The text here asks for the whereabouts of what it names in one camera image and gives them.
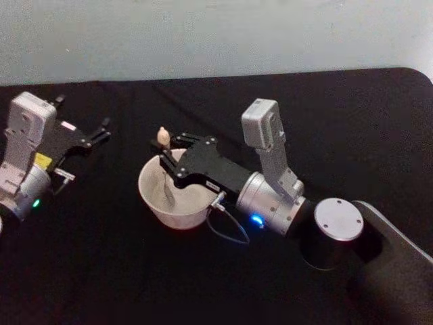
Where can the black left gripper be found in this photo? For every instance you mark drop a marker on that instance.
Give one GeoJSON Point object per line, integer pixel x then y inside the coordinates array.
{"type": "Point", "coordinates": [67, 137]}

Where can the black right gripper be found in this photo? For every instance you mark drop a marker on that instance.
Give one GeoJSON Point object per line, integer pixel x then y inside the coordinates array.
{"type": "Point", "coordinates": [209, 166]}

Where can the tea bag with beige tag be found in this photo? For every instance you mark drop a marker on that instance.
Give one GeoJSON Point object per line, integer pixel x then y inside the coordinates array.
{"type": "Point", "coordinates": [163, 136]}

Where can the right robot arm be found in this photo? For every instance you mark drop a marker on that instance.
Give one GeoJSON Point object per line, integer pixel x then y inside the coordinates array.
{"type": "Point", "coordinates": [270, 193]}

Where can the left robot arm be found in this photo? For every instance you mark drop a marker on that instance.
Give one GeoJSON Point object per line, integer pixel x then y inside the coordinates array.
{"type": "Point", "coordinates": [23, 142]}

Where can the pink cup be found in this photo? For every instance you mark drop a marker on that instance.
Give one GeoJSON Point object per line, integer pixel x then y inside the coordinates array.
{"type": "Point", "coordinates": [179, 210]}

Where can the black table cloth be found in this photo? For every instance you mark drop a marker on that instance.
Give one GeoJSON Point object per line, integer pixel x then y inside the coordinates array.
{"type": "Point", "coordinates": [101, 271]}

